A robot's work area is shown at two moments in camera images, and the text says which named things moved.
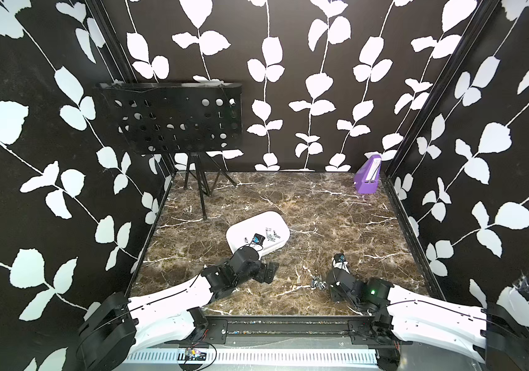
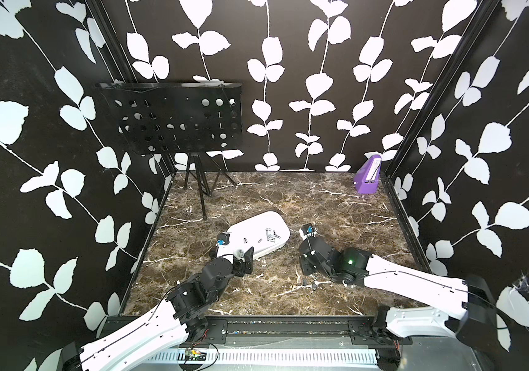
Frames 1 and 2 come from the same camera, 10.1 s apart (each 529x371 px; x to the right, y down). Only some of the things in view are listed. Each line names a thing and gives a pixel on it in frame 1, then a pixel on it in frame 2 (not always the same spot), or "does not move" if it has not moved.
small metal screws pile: [318, 283] -> [305, 283]
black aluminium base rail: [288, 333] does not move
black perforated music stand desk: [152, 117] does not move
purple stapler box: [366, 178] does not move
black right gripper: [332, 294] -> [305, 271]
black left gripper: [261, 276] -> [240, 270]
